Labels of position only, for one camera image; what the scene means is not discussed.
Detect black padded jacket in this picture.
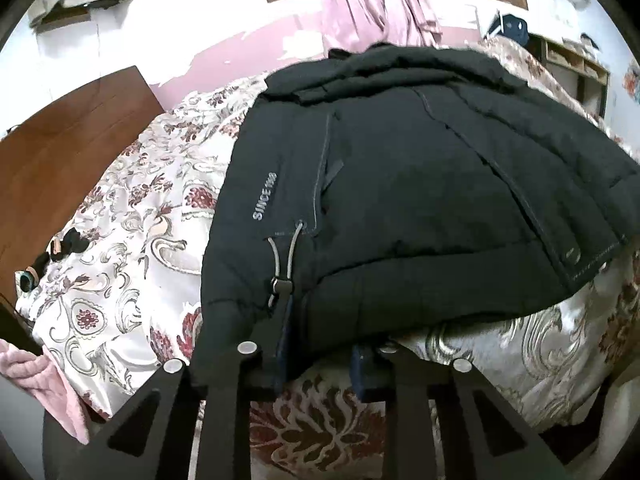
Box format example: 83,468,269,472
191,44,639,380

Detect navy blue backpack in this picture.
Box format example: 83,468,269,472
484,12,529,47

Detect pink satin curtain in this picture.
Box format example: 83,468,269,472
321,0,442,53

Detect wooden cubby shelf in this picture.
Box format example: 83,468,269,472
526,34,610,119

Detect floral satin bedspread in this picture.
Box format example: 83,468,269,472
14,39,640,480

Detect brown wooden headboard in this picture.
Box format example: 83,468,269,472
0,66,163,302

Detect cartoon wall stickers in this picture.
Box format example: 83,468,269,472
623,61,640,104

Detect dark small items on bed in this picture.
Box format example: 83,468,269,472
18,228,90,292

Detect pink fluffy blanket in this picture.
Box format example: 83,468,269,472
1,339,90,445

